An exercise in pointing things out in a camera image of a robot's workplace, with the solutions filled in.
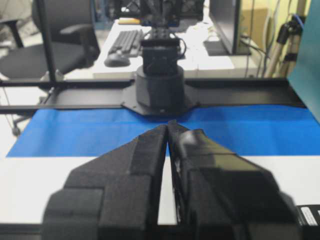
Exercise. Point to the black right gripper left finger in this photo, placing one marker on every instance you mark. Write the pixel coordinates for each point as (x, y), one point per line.
(115, 196)

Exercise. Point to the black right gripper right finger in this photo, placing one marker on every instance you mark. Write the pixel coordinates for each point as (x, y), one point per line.
(223, 196)

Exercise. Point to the black Dynamixel box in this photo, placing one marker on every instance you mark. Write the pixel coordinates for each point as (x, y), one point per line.
(309, 215)

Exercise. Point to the white base board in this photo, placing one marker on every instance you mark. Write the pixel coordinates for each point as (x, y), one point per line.
(26, 183)

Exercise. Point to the blue table mat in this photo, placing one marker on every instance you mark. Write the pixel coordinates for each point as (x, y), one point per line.
(252, 130)

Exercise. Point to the white desk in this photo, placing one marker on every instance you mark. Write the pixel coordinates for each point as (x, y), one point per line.
(196, 64)

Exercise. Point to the black computer mouse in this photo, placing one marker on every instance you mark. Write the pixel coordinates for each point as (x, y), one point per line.
(114, 61)

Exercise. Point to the silver tripod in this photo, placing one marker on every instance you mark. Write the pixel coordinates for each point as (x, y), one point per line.
(284, 56)

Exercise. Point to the teal backdrop panel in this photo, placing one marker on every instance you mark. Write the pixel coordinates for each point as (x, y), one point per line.
(305, 78)

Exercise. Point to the black keyboard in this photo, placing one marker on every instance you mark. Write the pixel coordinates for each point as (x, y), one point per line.
(127, 43)

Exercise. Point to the black office chair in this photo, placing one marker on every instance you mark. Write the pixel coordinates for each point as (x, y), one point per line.
(69, 40)

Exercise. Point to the black computer monitor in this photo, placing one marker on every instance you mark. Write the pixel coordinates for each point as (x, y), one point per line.
(225, 16)

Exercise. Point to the black metal frame rail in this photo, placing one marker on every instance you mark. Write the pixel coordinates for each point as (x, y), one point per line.
(75, 97)

